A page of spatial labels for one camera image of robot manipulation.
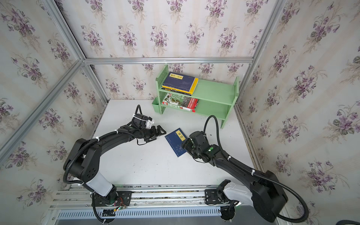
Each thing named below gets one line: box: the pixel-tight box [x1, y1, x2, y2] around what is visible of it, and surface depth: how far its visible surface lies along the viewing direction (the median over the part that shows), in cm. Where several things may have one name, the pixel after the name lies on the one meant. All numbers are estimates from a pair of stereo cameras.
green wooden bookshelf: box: [151, 64, 240, 129], surface depth 93 cm
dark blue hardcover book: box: [162, 71, 195, 92], surface depth 92 cm
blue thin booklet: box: [164, 127, 188, 158], surface depth 97 cm
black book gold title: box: [161, 86, 193, 97], surface depth 88 cm
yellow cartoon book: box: [161, 77, 199, 95], surface depth 89 cm
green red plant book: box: [162, 92, 199, 113], surface depth 100 cm
